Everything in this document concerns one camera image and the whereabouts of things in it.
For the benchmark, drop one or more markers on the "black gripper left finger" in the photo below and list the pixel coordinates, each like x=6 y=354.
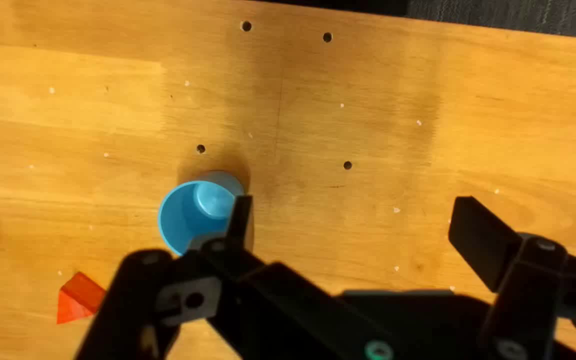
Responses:
x=268 y=307

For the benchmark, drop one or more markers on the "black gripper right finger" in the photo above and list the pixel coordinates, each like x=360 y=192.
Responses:
x=535 y=292

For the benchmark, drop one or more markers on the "blue plastic cup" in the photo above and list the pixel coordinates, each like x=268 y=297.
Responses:
x=188 y=217

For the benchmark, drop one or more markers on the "red cube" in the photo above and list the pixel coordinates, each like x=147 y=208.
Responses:
x=79 y=301

